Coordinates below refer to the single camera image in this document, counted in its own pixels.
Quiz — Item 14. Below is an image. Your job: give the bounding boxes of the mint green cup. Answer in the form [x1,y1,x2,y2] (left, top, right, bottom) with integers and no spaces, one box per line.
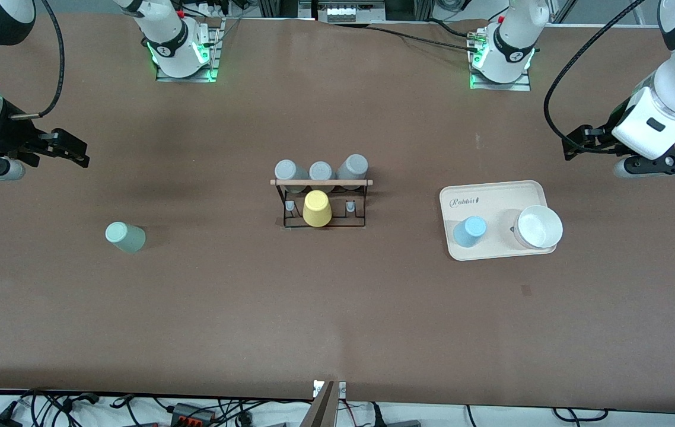
[104,221,147,254]

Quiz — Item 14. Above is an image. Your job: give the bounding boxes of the light blue cup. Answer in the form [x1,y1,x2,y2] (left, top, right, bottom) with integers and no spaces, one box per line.
[453,215,488,248]

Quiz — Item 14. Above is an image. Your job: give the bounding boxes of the white bowl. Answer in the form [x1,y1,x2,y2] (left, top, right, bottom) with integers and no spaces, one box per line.
[513,205,564,250]

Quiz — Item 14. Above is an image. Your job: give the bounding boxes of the beige plastic tray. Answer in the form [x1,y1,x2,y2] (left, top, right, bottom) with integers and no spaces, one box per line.
[439,180,558,262]

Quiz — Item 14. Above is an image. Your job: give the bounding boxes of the yellow cup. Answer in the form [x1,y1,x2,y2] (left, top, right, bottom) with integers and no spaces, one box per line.
[303,190,333,228]

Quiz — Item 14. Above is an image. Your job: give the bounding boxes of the black power strip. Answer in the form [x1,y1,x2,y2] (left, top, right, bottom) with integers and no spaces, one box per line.
[170,403,218,427]

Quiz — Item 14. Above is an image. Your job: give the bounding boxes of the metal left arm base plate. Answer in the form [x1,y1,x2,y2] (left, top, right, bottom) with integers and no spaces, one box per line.
[469,25,533,92]

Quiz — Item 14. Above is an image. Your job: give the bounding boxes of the black cable across table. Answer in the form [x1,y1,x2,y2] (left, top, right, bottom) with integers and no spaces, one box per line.
[337,23,483,53]

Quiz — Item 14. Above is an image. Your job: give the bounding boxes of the tangled black cables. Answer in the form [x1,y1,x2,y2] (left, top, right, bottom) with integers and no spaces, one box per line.
[0,388,154,427]

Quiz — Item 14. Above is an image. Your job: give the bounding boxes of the black wire cup rack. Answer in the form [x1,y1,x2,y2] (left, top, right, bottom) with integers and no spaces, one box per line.
[270,177,374,230]

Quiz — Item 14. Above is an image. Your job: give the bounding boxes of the black looped floor cable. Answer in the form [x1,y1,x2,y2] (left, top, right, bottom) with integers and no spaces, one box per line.
[553,407,610,423]

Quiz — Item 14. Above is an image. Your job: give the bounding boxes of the wooden camera mount post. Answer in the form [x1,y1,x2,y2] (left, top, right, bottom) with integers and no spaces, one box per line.
[300,380,348,427]

